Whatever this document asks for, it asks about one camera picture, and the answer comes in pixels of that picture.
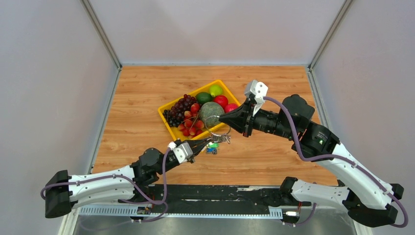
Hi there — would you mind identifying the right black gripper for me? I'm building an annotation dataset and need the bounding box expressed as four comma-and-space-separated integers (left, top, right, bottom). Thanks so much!
219, 96, 296, 140

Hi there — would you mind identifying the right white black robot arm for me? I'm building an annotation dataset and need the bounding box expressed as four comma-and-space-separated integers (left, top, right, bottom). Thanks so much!
219, 94, 405, 228

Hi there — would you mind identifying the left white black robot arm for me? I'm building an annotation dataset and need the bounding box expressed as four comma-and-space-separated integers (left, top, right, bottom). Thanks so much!
41, 137, 212, 218

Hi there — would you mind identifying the pile of coloured tagged keys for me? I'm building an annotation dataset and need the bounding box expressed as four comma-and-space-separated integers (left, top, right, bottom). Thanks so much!
202, 142, 219, 155

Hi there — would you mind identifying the pink red apple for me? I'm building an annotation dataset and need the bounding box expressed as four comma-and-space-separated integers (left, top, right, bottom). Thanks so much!
224, 103, 239, 113

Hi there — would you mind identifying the green netted melon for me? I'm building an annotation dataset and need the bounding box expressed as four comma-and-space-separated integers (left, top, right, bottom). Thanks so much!
199, 102, 225, 128

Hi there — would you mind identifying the light green lime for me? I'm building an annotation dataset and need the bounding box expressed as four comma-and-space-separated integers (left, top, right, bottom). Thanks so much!
209, 84, 223, 97

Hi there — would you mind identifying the dark purple grape bunch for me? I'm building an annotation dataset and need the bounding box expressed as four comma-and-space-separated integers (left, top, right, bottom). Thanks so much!
162, 94, 199, 127

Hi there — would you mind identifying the dark green avocado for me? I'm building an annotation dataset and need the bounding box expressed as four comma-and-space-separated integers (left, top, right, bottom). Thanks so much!
195, 92, 213, 105

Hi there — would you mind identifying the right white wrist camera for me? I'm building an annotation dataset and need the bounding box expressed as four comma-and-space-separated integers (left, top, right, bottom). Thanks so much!
244, 80, 268, 117

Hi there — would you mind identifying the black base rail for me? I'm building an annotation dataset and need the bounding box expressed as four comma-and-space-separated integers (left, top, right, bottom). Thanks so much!
79, 185, 311, 220

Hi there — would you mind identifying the right aluminium frame post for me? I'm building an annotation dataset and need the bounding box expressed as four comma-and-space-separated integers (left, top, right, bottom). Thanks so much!
308, 0, 354, 71

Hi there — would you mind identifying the aluminium frame post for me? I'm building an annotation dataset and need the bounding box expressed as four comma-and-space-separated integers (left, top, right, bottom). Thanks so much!
80, 0, 122, 71
308, 0, 354, 71

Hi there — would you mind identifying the left aluminium frame post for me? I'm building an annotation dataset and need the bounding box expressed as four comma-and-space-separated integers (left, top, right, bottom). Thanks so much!
80, 0, 122, 71

